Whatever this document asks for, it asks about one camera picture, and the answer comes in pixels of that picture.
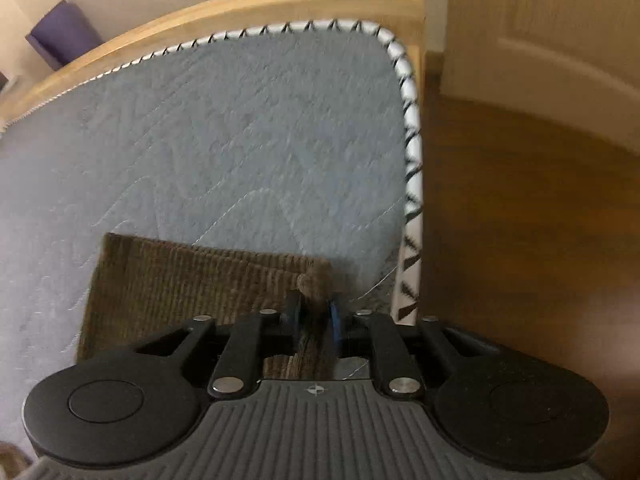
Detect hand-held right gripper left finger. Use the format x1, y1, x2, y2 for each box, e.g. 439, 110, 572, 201
131, 292, 306, 401

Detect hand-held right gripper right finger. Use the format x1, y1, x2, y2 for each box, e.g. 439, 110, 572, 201
325, 297, 488, 401

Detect brown corduroy pants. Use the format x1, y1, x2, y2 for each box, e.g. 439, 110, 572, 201
75, 232, 333, 381

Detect grey quilted mattress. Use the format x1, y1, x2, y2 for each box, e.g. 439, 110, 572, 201
0, 19, 427, 466

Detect cream panelled door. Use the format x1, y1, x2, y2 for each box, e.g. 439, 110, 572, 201
440, 0, 640, 156

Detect light wooden bed frame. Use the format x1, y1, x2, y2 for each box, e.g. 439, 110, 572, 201
0, 0, 426, 123

